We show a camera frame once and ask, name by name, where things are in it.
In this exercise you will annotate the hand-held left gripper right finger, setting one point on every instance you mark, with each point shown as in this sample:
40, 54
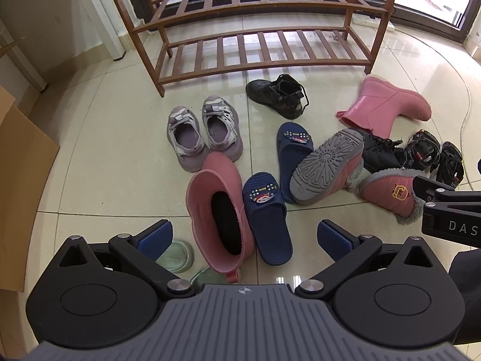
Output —
332, 240

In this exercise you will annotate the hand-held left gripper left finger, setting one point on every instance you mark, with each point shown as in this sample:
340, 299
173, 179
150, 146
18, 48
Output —
156, 240

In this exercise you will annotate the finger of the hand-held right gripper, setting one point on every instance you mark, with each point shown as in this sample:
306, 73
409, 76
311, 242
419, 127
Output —
432, 190

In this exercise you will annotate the green clog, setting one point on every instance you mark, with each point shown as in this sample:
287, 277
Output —
176, 257
206, 276

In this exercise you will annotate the black sandal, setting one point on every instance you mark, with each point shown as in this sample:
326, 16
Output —
451, 165
422, 150

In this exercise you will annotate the pink fur-lined boot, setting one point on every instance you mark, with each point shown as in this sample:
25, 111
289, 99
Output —
323, 165
387, 191

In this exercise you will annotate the navy blue slipper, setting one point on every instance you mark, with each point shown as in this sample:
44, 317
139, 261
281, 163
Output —
293, 158
268, 229

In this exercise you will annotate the black leather shoe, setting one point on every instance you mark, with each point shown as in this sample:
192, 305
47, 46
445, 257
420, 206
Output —
379, 150
270, 92

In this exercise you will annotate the pink rain boot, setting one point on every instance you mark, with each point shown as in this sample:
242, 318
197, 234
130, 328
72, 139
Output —
390, 105
210, 180

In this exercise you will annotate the purple grey sneaker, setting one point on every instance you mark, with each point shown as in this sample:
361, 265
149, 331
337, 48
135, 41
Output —
186, 143
221, 128

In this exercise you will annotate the wooden shoe rack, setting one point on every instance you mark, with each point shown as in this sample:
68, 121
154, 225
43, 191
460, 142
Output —
263, 45

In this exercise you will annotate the large cardboard box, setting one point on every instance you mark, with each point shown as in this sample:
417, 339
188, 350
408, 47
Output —
22, 165

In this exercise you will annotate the white power strip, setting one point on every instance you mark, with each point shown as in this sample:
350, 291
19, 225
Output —
375, 22

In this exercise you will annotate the brown-topped white table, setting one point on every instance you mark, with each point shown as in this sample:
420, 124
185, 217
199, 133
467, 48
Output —
112, 41

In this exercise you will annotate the open cardboard box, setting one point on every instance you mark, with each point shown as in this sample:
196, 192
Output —
5, 101

